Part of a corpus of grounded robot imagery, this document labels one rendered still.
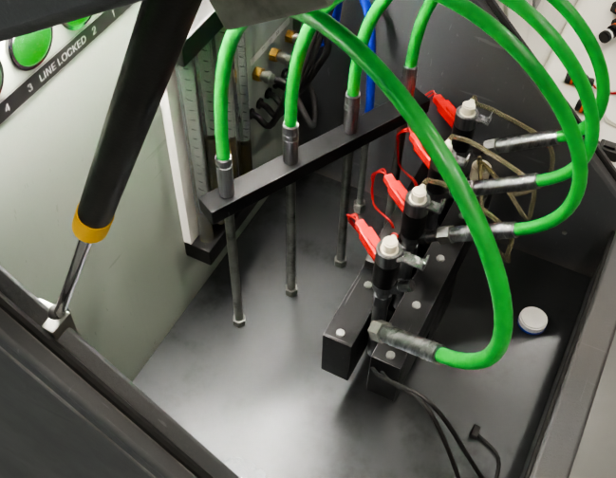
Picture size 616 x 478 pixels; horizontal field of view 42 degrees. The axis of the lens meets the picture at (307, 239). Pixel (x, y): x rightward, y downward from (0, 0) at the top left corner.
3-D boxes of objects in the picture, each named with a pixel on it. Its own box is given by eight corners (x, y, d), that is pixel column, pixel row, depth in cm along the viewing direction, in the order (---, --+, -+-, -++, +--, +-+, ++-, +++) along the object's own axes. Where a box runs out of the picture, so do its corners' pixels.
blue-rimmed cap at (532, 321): (541, 340, 111) (543, 334, 110) (513, 328, 112) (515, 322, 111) (549, 318, 113) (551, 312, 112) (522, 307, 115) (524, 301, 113)
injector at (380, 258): (395, 371, 99) (415, 270, 83) (359, 355, 100) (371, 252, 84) (403, 354, 101) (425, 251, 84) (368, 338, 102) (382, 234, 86)
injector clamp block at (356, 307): (388, 428, 103) (401, 368, 91) (319, 395, 105) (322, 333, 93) (477, 244, 122) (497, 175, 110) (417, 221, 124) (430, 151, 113)
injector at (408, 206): (420, 322, 103) (443, 217, 87) (384, 308, 105) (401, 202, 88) (427, 306, 105) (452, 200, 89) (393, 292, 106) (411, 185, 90)
